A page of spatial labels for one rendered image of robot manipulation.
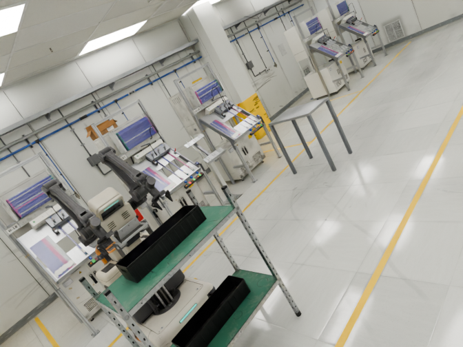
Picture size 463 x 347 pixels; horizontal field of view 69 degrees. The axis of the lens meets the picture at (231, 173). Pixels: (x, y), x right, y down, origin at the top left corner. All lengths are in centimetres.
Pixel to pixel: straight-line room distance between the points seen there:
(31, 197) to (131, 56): 353
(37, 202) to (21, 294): 197
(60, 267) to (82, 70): 355
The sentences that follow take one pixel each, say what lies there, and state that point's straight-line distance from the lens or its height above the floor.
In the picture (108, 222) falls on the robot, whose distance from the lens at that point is 252.
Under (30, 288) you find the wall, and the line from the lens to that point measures 590.
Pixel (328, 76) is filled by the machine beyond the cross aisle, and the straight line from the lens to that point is 796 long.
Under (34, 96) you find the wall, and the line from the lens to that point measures 606.
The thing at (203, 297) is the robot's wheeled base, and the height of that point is 24.
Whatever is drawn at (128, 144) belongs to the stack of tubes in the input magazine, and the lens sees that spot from 463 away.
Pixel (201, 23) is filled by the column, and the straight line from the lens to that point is 731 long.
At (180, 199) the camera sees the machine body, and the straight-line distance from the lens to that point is 473.
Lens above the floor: 171
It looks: 16 degrees down
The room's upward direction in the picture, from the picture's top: 30 degrees counter-clockwise
